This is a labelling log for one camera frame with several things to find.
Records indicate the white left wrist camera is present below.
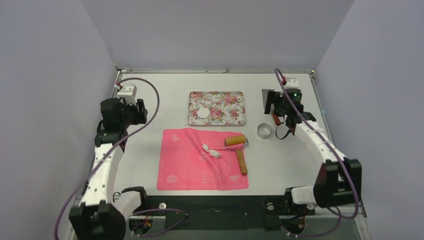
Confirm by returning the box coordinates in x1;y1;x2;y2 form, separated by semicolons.
116;84;137;106

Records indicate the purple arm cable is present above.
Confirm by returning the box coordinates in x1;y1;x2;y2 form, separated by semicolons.
274;67;361;238
53;77;189;240

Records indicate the round metal dough cutter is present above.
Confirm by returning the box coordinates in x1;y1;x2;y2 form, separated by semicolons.
256;123;273;139

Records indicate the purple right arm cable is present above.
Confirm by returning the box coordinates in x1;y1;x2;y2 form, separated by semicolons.
274;67;361;238

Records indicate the white dough lump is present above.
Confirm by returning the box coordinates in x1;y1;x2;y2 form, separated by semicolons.
196;107;211;119

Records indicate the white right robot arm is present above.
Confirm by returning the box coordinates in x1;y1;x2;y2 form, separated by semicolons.
262;88;362;214

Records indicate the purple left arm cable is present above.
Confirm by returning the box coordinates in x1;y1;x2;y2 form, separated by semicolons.
53;77;189;240

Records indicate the white dough scrap strip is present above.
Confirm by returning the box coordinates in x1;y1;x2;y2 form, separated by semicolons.
202;144;222;159

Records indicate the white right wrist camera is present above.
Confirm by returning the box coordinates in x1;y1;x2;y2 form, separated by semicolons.
284;77;300;89

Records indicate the pink silicone baking mat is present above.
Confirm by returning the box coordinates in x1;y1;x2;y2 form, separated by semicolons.
156;128;249;191

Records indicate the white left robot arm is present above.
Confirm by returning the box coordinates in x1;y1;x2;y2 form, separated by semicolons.
68;97;149;240

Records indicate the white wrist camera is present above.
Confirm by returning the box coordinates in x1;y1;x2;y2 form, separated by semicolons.
284;77;300;89
116;84;137;106

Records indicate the wooden rolling pin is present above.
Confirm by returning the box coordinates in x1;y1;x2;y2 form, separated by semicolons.
224;134;249;176

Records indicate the floral rectangular tray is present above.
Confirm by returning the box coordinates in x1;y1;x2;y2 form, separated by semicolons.
187;91;247;126

